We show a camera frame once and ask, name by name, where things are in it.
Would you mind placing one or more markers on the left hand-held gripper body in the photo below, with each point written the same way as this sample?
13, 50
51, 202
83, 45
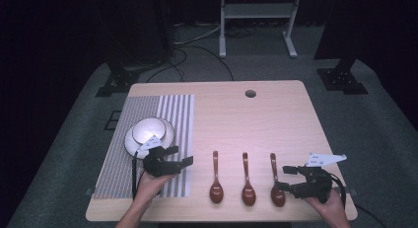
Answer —
157, 164

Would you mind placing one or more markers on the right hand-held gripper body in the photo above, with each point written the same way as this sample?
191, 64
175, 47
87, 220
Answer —
313, 182

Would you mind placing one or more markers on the brown soup spoon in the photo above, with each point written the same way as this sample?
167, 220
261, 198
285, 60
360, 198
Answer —
216, 190
277, 195
248, 193

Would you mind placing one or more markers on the person's left hand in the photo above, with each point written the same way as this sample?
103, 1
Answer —
152, 186

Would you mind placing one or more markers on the person's right hand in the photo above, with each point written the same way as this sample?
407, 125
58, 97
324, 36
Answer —
328, 208

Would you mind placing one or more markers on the grey striped placemat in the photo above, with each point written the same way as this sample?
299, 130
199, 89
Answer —
118, 168

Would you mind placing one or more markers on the black stand base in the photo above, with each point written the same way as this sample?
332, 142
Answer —
118, 81
341, 78

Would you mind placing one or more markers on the white metal stand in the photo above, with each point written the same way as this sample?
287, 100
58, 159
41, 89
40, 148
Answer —
258, 11

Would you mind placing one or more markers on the black floor frame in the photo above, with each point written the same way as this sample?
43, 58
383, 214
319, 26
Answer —
113, 120

